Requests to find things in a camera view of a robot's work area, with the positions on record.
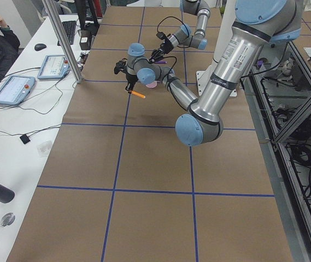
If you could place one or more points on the orange highlighter pen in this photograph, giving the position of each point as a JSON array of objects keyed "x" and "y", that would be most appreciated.
[{"x": 137, "y": 94}]

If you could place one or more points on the round metal bottle lid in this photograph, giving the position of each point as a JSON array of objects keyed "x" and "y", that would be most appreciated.
[{"x": 7, "y": 220}]

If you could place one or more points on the teach pendant far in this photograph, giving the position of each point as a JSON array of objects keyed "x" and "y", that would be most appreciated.
[{"x": 54, "y": 67}]

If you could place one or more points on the brown paper table cover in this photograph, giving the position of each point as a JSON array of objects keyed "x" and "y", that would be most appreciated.
[{"x": 119, "y": 186}]

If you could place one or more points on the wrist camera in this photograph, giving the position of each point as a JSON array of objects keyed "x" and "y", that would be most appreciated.
[
  {"x": 161, "y": 35},
  {"x": 120, "y": 66}
]

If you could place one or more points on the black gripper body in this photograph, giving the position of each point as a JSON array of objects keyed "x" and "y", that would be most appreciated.
[
  {"x": 130, "y": 77},
  {"x": 163, "y": 49}
]

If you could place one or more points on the small black puck device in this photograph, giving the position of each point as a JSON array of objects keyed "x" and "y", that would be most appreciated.
[{"x": 25, "y": 138}]

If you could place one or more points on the teach pendant near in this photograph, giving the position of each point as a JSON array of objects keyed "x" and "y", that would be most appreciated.
[{"x": 16, "y": 89}]

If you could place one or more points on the teach pendant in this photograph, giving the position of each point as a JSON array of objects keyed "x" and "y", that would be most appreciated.
[
  {"x": 16, "y": 89},
  {"x": 54, "y": 67}
]

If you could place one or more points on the black keyboard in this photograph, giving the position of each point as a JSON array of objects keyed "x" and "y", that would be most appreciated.
[{"x": 69, "y": 28}]

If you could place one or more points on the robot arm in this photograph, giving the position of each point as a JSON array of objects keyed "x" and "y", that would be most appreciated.
[
  {"x": 256, "y": 23},
  {"x": 184, "y": 36}
]

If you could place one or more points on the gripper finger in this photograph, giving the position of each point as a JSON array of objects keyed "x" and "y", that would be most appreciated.
[
  {"x": 131, "y": 87},
  {"x": 157, "y": 51},
  {"x": 155, "y": 58},
  {"x": 128, "y": 88}
]

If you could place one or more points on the aluminium frame post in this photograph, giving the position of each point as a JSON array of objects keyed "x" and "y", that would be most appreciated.
[{"x": 62, "y": 38}]

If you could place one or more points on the pink mesh pen holder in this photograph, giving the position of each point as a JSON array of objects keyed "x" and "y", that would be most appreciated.
[{"x": 152, "y": 85}]

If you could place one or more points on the black computer mouse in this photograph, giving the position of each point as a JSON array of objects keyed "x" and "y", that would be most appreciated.
[{"x": 39, "y": 46}]

